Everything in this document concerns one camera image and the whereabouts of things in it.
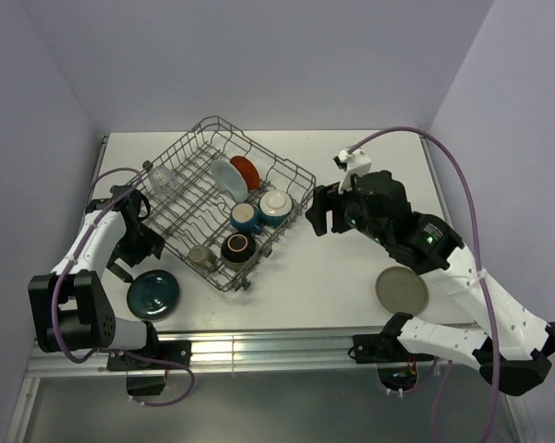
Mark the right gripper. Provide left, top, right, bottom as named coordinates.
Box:
left=304, top=180, right=390, bottom=245

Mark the orange small plate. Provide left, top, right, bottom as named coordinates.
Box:
left=230, top=156, right=260, bottom=190

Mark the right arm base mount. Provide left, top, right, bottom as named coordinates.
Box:
left=347, top=333, right=434, bottom=365

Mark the grey wire dish rack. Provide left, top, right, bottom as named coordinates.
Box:
left=138, top=115, right=316, bottom=292

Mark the grey ceramic cup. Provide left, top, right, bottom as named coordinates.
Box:
left=187, top=245, right=218, bottom=271

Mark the clear plastic cup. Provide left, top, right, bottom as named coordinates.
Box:
left=149, top=165, right=180, bottom=198

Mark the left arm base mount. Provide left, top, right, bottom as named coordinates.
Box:
left=105, top=340, right=195, bottom=403

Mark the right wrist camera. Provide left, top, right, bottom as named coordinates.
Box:
left=333, top=148, right=372, bottom=194

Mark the dark blue mug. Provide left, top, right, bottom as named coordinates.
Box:
left=230, top=202, right=262, bottom=234

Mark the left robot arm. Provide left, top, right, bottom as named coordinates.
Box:
left=28, top=186, right=165, bottom=368

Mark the dark teal ceramic plate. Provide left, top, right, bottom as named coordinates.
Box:
left=126, top=269, right=181, bottom=321

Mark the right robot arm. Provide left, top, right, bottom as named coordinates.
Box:
left=306, top=171, right=555, bottom=396

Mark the aluminium mounting rail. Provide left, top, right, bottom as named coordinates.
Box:
left=27, top=325, right=512, bottom=375

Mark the teal and white bowl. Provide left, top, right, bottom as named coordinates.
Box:
left=259, top=190, right=294, bottom=227

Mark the brown patterned bowl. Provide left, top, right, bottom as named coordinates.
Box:
left=221, top=233, right=257, bottom=270

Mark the grey ceramic plate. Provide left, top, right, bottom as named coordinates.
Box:
left=375, top=266, right=429, bottom=316

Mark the light blue glass plate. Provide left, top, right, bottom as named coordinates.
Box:
left=210, top=160, right=248, bottom=203

